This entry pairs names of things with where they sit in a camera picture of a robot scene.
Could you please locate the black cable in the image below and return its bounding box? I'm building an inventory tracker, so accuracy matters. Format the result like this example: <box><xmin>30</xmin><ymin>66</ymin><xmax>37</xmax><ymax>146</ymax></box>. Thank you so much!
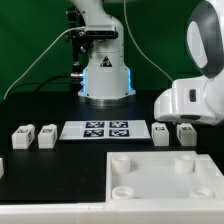
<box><xmin>9</xmin><ymin>74</ymin><xmax>81</xmax><ymax>98</ymax></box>

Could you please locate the white block left edge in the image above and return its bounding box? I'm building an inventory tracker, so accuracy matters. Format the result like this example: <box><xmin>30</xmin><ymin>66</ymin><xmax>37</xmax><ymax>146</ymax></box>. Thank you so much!
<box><xmin>0</xmin><ymin>158</ymin><xmax>4</xmax><ymax>179</ymax></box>

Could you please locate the white obstacle fence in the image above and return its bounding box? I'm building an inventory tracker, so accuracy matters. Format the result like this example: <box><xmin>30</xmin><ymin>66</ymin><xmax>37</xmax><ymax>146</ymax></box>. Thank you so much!
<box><xmin>0</xmin><ymin>198</ymin><xmax>224</xmax><ymax>224</ymax></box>

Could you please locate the white cable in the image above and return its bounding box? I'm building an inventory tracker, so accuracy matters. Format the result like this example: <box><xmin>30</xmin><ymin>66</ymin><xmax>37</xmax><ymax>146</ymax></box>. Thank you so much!
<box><xmin>3</xmin><ymin>25</ymin><xmax>88</xmax><ymax>100</ymax></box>

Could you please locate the white marker base plate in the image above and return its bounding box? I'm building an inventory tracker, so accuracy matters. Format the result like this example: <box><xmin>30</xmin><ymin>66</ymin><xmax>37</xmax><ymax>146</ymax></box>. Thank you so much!
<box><xmin>60</xmin><ymin>120</ymin><xmax>151</xmax><ymax>140</ymax></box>

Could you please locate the grey fixed camera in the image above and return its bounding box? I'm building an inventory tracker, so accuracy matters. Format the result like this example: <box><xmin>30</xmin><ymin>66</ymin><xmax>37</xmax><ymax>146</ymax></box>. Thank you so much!
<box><xmin>84</xmin><ymin>25</ymin><xmax>118</xmax><ymax>39</ymax></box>

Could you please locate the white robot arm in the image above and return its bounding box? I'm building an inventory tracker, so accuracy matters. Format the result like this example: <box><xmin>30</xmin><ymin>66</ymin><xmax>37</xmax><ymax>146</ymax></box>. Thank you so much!
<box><xmin>70</xmin><ymin>0</ymin><xmax>224</xmax><ymax>125</ymax></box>

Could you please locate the black camera stand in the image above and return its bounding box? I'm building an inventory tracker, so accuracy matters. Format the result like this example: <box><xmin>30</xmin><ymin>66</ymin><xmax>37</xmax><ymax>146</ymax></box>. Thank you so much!
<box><xmin>65</xmin><ymin>7</ymin><xmax>85</xmax><ymax>94</ymax></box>

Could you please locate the white square tabletop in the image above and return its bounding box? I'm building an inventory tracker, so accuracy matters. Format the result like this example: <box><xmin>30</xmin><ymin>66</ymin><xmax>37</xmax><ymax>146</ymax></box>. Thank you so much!
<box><xmin>106</xmin><ymin>151</ymin><xmax>224</xmax><ymax>202</ymax></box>

